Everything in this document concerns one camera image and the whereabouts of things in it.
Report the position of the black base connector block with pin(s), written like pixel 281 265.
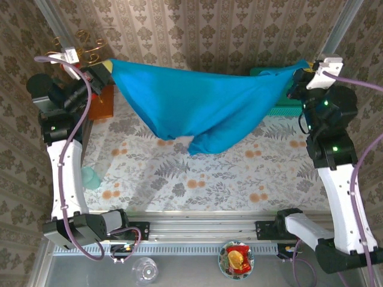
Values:
pixel 121 248
pixel 285 250

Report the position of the blue t-shirt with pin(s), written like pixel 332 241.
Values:
pixel 197 101

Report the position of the teal plastic basket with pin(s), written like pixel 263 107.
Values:
pixel 287 109

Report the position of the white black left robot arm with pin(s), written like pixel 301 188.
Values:
pixel 66 179

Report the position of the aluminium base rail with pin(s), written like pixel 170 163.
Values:
pixel 203 227

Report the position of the orange wooden board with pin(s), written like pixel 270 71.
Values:
pixel 103 107

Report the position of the floral tablecloth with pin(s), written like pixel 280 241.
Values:
pixel 209 185

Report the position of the clear glass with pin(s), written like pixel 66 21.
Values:
pixel 145 270

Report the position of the grey metal shelf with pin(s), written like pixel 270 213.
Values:
pixel 185 272

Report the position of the red snack packet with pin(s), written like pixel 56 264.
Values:
pixel 243 263

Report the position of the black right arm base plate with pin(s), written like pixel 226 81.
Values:
pixel 264 230

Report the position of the aluminium frame post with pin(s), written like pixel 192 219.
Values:
pixel 344 24
pixel 52 18

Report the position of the green translucent cup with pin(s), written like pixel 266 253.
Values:
pixel 91 179

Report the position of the patterned plate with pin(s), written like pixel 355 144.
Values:
pixel 223 263

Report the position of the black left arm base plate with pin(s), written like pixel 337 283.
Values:
pixel 140 230

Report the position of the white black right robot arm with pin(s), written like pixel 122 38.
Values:
pixel 338 179

